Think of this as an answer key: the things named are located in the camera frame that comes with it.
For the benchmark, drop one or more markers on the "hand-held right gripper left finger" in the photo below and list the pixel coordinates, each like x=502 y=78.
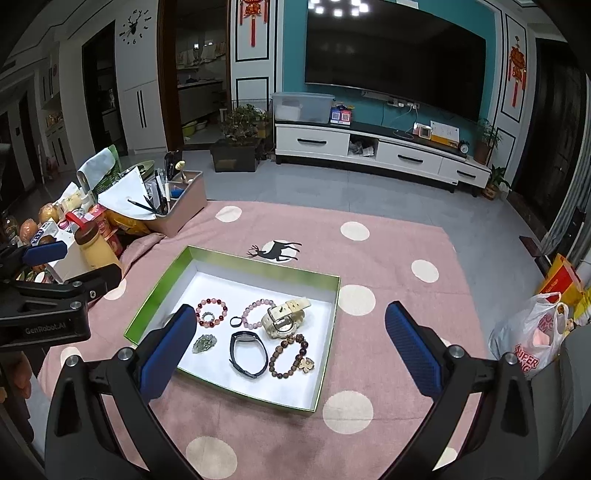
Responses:
x=168 y=355

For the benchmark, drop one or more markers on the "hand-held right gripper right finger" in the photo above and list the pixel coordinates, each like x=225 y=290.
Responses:
x=413 y=353

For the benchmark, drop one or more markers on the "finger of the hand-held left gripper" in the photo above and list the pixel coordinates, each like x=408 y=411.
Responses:
x=99 y=281
x=44 y=253

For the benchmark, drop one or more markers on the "metal framed pendant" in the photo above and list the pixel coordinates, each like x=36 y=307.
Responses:
x=205 y=345

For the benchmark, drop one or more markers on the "cream white wrist watch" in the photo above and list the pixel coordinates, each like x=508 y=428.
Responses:
x=279 y=325

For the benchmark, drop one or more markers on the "green cardboard box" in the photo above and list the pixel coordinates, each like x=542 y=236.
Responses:
x=286 y=388

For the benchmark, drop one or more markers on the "person's left hand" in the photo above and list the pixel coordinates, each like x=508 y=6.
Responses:
x=22 y=383

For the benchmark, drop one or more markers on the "white carton box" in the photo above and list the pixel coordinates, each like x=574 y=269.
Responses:
x=69 y=263

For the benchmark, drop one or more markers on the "yellow jar with brown lid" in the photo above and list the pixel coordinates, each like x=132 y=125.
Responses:
x=97 y=249

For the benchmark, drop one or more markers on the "white paper sheets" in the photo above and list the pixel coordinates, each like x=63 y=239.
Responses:
x=124 y=194

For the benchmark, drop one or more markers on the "pink polka dot blanket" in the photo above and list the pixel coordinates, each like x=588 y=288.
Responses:
x=378 y=258

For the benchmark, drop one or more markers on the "green and white bag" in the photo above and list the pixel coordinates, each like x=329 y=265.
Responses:
x=99 y=168

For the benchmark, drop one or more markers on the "white red print plastic bag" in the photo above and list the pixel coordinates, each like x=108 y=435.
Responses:
x=526 y=341

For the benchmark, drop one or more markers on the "pink desk organizer box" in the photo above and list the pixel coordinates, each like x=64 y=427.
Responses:
x=184 y=203

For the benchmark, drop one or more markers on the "yellow orange paper bag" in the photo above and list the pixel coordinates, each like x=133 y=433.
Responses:
x=561 y=277

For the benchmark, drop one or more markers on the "small potted plant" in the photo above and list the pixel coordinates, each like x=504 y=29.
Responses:
x=494 y=184

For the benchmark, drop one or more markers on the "planter with green plants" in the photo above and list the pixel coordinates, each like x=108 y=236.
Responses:
x=238 y=124

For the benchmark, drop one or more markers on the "small alarm clock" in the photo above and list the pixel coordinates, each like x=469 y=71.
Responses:
x=464 y=147

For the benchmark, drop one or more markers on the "tall potted plant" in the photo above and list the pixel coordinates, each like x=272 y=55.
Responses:
x=485 y=147

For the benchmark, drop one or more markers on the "small pink desk device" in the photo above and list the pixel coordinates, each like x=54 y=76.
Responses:
x=421 y=131

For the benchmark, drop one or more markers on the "white desk calendar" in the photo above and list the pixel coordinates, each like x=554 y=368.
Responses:
x=445 y=133

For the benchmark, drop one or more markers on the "white television cabinet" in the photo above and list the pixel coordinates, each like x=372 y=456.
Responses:
x=318 y=141

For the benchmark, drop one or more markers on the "clear plastic storage box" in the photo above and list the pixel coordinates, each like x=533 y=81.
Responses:
x=300 y=108

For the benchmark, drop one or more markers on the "large black television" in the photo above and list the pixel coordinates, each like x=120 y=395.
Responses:
x=392 y=50

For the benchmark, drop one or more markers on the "black deer wall clock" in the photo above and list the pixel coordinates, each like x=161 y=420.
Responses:
x=135 y=26

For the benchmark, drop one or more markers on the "red knot wall ornament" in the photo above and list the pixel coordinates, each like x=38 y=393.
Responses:
x=253 y=11
x=517 y=64

